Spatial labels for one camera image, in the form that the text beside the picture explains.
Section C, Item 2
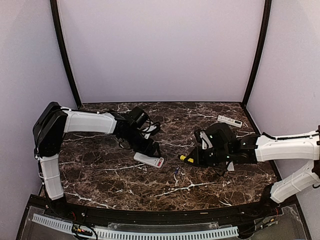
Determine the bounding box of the right black frame post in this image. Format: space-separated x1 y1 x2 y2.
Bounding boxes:
241 0 272 109

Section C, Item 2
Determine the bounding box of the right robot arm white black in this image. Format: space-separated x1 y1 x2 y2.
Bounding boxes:
180 122 320 217

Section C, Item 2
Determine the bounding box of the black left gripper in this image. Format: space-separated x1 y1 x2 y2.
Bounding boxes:
121 127 161 158

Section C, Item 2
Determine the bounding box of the grey remote control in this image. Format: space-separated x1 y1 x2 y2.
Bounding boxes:
133 152 165 169

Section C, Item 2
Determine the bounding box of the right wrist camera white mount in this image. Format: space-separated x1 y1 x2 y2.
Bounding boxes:
194 129 213 150

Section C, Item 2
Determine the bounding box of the black frame post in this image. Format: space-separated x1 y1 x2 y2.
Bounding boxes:
241 0 272 109
49 0 82 108

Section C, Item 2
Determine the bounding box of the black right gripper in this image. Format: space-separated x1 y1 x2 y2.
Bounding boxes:
184 145 232 168

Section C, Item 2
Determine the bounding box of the yellow handle screwdriver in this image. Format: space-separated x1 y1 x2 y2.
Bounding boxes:
179 155 194 164

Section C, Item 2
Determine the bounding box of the left black frame post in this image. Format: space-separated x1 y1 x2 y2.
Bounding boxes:
49 0 82 108

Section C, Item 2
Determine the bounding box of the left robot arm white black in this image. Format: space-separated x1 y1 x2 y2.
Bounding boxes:
32 102 164 218

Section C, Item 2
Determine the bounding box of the white slotted cable duct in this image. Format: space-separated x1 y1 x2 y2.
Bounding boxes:
31 213 239 240

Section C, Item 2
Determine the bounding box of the grey battery cover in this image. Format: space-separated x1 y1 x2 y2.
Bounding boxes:
226 161 235 172

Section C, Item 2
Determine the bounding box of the white remote control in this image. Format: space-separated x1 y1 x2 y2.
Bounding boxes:
217 115 243 128

